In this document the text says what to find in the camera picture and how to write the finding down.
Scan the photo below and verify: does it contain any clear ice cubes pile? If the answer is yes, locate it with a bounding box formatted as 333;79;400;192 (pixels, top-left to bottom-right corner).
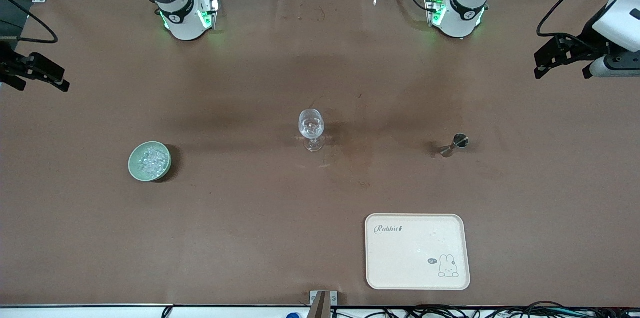
136;144;170;179

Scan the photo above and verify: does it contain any black cable bundle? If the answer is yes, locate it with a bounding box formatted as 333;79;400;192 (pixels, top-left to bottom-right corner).
332;301;640;318

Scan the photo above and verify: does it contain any metal bracket with wooden post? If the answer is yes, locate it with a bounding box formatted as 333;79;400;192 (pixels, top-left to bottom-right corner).
309;290;339;318

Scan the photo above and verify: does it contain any cream rabbit print tray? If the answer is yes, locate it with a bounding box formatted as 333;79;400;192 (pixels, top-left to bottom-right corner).
365;213;471;291

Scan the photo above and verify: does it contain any clear wine glass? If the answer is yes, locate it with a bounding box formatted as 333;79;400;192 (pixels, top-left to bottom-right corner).
298;108;326;152

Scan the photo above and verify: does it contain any green ceramic bowl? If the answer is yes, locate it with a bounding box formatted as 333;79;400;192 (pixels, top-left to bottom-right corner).
128;141;172;182

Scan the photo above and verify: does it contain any brown table mat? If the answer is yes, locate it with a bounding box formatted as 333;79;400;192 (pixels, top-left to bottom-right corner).
0;0;640;307

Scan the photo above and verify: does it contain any steel double jigger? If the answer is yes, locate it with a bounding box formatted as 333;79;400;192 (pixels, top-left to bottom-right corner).
439;133;470;158

